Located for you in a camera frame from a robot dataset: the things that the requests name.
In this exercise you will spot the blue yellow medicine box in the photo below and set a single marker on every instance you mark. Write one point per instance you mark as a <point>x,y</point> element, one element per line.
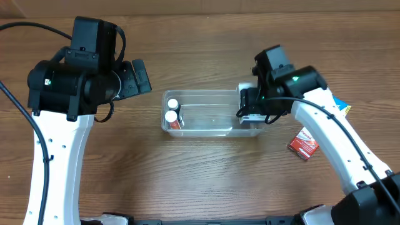
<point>342,106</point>

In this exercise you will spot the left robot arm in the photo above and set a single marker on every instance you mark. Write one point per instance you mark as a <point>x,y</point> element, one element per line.
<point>64,101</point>

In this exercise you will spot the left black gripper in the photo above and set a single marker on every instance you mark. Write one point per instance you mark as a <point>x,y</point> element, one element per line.
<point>140,75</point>

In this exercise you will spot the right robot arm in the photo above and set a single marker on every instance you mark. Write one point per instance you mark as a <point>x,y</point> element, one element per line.
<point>371,188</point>

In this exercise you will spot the clear plastic container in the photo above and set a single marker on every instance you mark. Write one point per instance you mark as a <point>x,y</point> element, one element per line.
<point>208,113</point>

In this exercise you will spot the white blue medicine box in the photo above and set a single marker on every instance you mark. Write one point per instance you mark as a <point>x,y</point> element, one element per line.
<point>253,117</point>

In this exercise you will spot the red Panadol box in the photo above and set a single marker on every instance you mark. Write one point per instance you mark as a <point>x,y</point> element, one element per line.
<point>303,144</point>

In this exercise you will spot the black bottle white cap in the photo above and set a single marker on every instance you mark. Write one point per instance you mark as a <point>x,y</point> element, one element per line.
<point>173,105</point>

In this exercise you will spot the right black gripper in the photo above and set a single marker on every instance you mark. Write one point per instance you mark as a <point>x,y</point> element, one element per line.
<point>247,100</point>

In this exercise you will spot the orange tube white cap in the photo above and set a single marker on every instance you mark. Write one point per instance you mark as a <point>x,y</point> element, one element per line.
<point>172,118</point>

